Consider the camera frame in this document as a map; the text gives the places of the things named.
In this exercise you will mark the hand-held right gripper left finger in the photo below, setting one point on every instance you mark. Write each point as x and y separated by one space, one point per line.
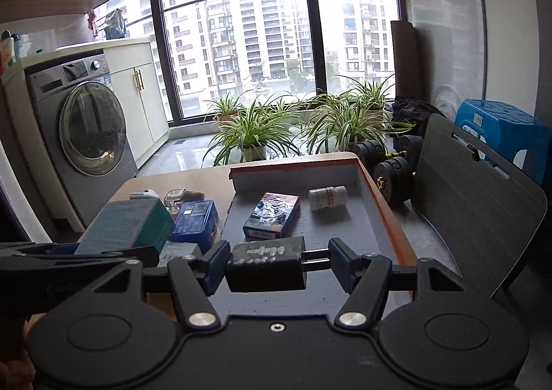
215 269

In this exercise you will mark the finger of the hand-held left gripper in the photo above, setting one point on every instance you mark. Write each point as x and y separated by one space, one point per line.
116 254

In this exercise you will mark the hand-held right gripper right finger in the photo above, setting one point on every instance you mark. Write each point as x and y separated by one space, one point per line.
343 265

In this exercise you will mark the teal green box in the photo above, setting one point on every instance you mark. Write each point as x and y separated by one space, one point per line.
125 221

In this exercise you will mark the orange-edged cardboard tray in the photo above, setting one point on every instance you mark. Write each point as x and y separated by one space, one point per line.
327 226

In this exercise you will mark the black rectangular block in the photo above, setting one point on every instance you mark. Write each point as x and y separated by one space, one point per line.
263 269

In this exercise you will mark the blue plastic tin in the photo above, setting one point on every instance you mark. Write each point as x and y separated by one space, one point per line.
194 219

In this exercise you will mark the white flat box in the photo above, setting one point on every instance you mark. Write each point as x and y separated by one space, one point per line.
179 252

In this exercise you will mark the white pill bottle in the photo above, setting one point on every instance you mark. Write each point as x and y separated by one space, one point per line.
327 198

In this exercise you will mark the blue and pink card box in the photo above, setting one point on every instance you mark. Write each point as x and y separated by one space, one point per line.
271 215

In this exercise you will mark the small glass bottle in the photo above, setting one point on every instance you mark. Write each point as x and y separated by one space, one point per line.
177 200

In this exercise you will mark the black dumbbell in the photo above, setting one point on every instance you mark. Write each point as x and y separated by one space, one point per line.
392 180
371 150

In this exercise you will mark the potted spider plant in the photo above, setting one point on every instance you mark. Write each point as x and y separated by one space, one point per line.
282 107
345 127
371 96
226 116
253 150

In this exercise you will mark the grey washing machine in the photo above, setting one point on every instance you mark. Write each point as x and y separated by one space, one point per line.
90 127

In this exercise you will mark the dark grey chair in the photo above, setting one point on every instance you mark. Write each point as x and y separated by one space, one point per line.
465 200

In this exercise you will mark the pile of dark clothes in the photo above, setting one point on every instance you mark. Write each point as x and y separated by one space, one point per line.
414 109

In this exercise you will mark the white fan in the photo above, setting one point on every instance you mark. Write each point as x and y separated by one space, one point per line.
446 101

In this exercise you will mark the blue plastic stool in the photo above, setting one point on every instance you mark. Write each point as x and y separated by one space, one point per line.
496 122

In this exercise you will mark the rolled brown mat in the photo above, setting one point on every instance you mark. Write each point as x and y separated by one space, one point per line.
403 62

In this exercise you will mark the white detergent bottle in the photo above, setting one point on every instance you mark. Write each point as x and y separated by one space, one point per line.
7 51

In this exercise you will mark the drying rack with cloths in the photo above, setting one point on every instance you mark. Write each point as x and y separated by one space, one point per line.
114 23

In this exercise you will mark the black window frame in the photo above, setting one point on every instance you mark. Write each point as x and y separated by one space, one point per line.
310 27

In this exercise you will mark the grey wall pipe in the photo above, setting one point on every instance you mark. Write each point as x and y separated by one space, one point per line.
481 6

